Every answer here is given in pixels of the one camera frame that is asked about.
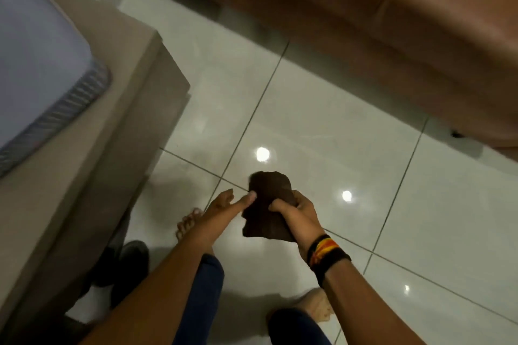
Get person's left hand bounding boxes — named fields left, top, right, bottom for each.
left=193, top=189, right=257, bottom=247

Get person's right hand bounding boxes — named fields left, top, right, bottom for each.
left=268, top=190, right=325, bottom=263

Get dark brown cloth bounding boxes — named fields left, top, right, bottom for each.
left=241, top=171, right=297, bottom=243

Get person's right forearm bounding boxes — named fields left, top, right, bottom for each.
left=322, top=258, right=427, bottom=345

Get person's left forearm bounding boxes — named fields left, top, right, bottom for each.
left=80, top=232, right=216, bottom=345

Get person's left foot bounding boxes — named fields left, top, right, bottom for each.
left=176, top=208, right=204, bottom=245

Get person's foot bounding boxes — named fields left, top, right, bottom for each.
left=176, top=208, right=204, bottom=245
left=297, top=288, right=335, bottom=323

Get black orange woven wristband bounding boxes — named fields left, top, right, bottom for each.
left=306, top=234, right=352, bottom=287

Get dark blue trousers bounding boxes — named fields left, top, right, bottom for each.
left=173, top=254, right=333, bottom=345

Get person's right foot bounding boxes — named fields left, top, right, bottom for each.
left=297, top=288, right=335, bottom=323

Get black shoe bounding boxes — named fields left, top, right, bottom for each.
left=110, top=240, right=150, bottom=309
left=90, top=247, right=119, bottom=288

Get beige low table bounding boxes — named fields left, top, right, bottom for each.
left=0, top=0, right=192, bottom=345

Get brown leather sofa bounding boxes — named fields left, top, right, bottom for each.
left=121, top=0, right=518, bottom=164

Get pale blue ribbed container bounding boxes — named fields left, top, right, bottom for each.
left=0, top=0, right=112, bottom=178

